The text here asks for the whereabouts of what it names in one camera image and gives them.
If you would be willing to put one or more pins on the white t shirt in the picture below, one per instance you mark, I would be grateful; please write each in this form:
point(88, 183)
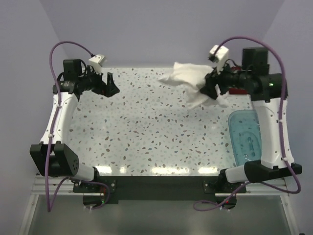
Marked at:
point(192, 76)

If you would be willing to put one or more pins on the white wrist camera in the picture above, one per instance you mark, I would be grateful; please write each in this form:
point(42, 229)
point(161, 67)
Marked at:
point(97, 62)
point(218, 55)

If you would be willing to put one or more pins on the folded dark red shirt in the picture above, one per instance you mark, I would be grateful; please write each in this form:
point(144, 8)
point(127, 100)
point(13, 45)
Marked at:
point(237, 91)

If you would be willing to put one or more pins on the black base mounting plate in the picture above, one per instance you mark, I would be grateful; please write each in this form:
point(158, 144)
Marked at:
point(199, 189)

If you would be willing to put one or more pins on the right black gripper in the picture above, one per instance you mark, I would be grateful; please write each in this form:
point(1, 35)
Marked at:
point(210, 83)

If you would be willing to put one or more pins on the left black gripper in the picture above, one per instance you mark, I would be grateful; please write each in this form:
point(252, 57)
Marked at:
point(101, 86)

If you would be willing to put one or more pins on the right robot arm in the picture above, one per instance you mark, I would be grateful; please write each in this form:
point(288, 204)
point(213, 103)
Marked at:
point(269, 98)

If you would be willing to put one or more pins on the blue plastic bin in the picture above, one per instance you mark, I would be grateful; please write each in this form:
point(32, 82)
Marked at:
point(245, 136)

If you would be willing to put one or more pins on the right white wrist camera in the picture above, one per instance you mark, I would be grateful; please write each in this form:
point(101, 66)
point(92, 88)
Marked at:
point(218, 55)

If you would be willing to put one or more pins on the aluminium frame rail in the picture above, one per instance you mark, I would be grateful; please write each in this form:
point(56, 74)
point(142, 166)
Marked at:
point(66, 188)

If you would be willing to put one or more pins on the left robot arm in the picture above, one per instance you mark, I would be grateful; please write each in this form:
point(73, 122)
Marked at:
point(52, 155)

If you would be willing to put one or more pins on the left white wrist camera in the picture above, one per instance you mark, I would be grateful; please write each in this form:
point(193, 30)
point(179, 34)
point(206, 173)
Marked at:
point(97, 62)

